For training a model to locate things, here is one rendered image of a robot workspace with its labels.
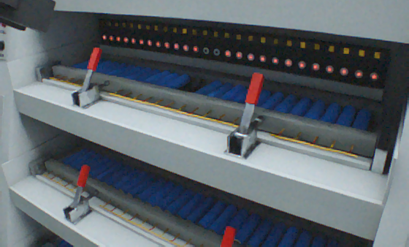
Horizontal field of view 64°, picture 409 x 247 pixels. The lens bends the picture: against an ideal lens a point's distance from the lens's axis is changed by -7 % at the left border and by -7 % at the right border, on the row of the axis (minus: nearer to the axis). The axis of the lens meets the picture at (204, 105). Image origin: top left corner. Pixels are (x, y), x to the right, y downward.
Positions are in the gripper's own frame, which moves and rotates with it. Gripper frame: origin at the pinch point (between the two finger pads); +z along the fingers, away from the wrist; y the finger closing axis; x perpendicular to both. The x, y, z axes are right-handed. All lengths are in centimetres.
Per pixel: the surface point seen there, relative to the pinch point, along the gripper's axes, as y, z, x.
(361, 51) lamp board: 23.5, 32.7, 8.8
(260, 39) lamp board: 8.8, 33.0, 8.7
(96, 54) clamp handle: -11.8, 21.8, 0.4
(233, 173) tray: 14.6, 21.4, -10.0
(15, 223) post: -30, 28, -35
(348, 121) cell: 24.1, 29.8, -1.0
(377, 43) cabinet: 25.1, 36.7, 11.5
